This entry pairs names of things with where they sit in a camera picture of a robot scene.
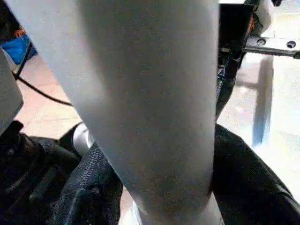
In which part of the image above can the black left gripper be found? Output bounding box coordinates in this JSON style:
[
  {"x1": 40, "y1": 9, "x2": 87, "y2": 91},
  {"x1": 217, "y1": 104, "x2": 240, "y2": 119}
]
[{"x1": 215, "y1": 0, "x2": 300, "y2": 120}]

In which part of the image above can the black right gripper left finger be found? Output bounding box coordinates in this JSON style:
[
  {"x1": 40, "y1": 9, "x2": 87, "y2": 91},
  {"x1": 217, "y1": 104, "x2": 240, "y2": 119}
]
[{"x1": 51, "y1": 141, "x2": 125, "y2": 225}]

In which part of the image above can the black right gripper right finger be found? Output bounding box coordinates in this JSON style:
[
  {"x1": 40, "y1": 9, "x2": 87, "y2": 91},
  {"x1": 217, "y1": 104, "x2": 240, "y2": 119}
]
[{"x1": 210, "y1": 123, "x2": 300, "y2": 225}]

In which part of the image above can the white plastic table top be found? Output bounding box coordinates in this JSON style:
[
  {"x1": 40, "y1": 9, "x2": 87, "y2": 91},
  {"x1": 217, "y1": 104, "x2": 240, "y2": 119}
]
[{"x1": 216, "y1": 12, "x2": 300, "y2": 208}]

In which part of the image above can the white plastic table leg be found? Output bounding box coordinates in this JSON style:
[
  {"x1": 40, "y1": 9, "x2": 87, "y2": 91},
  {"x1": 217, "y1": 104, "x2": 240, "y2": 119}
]
[{"x1": 5, "y1": 0, "x2": 226, "y2": 225}]

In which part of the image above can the blue bag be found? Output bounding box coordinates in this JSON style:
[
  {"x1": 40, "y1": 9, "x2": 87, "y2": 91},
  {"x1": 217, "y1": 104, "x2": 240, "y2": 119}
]
[{"x1": 0, "y1": 34, "x2": 36, "y2": 66}]

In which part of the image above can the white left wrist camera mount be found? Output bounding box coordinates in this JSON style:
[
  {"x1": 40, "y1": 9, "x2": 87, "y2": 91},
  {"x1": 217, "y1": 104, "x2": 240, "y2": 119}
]
[{"x1": 255, "y1": 0, "x2": 278, "y2": 34}]

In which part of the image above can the black floor cable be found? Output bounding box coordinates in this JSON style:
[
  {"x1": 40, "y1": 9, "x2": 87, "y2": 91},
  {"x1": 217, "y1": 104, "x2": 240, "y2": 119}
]
[{"x1": 13, "y1": 40, "x2": 75, "y2": 108}]

